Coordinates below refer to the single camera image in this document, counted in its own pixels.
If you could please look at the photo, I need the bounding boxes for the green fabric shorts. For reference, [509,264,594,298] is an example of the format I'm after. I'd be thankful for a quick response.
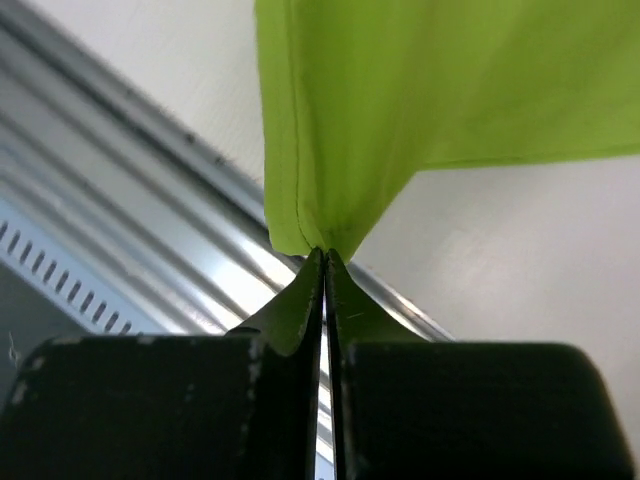
[255,1,639,259]

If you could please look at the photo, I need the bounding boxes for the aluminium mounting rail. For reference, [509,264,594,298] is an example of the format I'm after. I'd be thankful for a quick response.
[0,0,456,346]

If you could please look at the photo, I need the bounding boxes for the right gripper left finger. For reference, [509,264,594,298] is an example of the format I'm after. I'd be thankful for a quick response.
[1,250,323,479]

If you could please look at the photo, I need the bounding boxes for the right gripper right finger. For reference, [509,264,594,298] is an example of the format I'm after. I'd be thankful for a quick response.
[325,251,635,479]

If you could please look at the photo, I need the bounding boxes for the white slotted cable duct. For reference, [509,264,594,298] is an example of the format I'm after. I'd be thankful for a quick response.
[1,200,165,335]

